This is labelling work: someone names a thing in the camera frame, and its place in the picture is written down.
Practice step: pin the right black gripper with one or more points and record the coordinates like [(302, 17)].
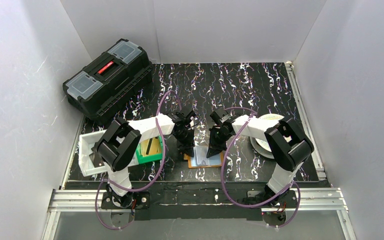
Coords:
[(214, 140)]

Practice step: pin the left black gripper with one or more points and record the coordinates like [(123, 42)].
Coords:
[(185, 141)]

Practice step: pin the orange leather card holder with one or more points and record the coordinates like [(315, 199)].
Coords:
[(200, 159)]

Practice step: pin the dark credit card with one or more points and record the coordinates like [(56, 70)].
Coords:
[(149, 146)]

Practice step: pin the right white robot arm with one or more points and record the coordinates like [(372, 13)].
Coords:
[(287, 142)]

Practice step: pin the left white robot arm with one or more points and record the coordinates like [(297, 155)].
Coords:
[(118, 144)]

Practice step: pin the gold card in bin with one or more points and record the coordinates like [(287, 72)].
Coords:
[(155, 149)]

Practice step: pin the white filament spool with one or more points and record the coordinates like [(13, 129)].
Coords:
[(261, 146)]

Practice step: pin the green plastic bin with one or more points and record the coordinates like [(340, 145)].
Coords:
[(146, 159)]

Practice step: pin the black plastic toolbox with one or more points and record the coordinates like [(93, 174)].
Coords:
[(104, 86)]

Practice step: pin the white foam tray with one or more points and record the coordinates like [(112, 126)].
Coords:
[(87, 165)]

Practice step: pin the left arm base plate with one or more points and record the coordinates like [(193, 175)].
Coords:
[(132, 200)]

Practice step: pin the aluminium frame rail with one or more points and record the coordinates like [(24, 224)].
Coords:
[(205, 201)]

